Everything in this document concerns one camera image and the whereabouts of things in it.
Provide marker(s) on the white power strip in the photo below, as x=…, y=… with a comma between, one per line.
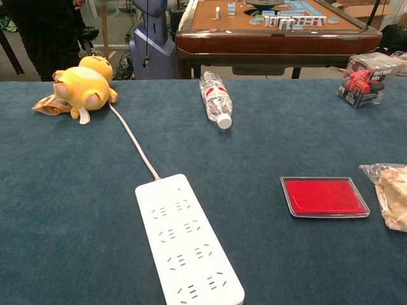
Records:
x=187, y=241

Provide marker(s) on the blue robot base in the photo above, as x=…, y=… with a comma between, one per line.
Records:
x=152, y=54

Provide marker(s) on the clear plastic water bottle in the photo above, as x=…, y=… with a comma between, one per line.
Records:
x=216, y=98

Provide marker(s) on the red ink pad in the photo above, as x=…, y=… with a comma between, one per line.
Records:
x=322, y=197

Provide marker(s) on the brown mahjong table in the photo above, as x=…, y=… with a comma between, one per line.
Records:
x=270, y=41

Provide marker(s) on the blue tablecloth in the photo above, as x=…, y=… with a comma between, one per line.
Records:
x=79, y=190

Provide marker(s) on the yellow plush toy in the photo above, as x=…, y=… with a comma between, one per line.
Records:
x=82, y=85

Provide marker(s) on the upright white mahjong tile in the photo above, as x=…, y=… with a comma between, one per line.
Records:
x=217, y=12

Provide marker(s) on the blue backed mahjong tile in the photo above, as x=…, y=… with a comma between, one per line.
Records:
x=333, y=20
x=255, y=21
x=298, y=27

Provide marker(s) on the white face mahjong tile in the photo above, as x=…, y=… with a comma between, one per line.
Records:
x=291, y=24
x=283, y=24

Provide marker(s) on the brown snack packet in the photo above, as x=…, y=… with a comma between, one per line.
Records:
x=47, y=108

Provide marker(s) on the black stool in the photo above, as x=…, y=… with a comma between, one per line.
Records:
x=87, y=36

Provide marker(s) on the clear box with red toy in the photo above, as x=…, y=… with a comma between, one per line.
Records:
x=365, y=82

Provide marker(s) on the clear bag of snacks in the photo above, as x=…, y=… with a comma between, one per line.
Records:
x=394, y=200

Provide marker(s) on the person in black clothes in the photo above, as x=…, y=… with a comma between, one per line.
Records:
x=47, y=31

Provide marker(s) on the cardboard box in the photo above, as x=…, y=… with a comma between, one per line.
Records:
x=365, y=9

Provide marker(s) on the black bag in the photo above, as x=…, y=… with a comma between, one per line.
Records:
x=394, y=39

